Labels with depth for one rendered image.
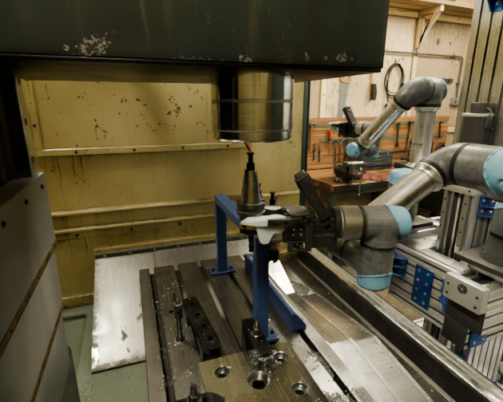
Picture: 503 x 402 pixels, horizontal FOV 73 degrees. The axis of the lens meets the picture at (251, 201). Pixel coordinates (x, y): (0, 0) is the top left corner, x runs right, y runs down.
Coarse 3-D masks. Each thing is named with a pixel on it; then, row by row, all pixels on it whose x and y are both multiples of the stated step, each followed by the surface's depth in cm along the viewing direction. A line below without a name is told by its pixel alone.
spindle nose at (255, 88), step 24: (240, 72) 57; (264, 72) 57; (216, 96) 61; (240, 96) 58; (264, 96) 58; (288, 96) 61; (216, 120) 62; (240, 120) 59; (264, 120) 59; (288, 120) 63
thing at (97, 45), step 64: (0, 0) 40; (64, 0) 42; (128, 0) 44; (192, 0) 47; (256, 0) 49; (320, 0) 53; (384, 0) 56; (0, 64) 48; (64, 64) 48; (128, 64) 48; (192, 64) 49; (256, 64) 52; (320, 64) 56
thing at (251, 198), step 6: (246, 174) 69; (252, 174) 68; (246, 180) 69; (252, 180) 69; (258, 180) 70; (246, 186) 69; (252, 186) 69; (258, 186) 70; (246, 192) 69; (252, 192) 69; (258, 192) 70; (240, 198) 71; (246, 198) 69; (252, 198) 69; (258, 198) 70
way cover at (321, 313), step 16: (304, 304) 148; (320, 304) 151; (320, 320) 134; (336, 320) 136; (352, 320) 135; (336, 336) 122; (352, 336) 124; (368, 336) 124; (336, 352) 115; (352, 352) 115; (368, 352) 117; (384, 352) 117; (352, 368) 109; (368, 368) 109; (384, 368) 111; (400, 368) 111; (368, 384) 103; (384, 384) 104; (400, 384) 106; (416, 384) 106; (384, 400) 99; (400, 400) 99; (416, 400) 101; (432, 400) 101
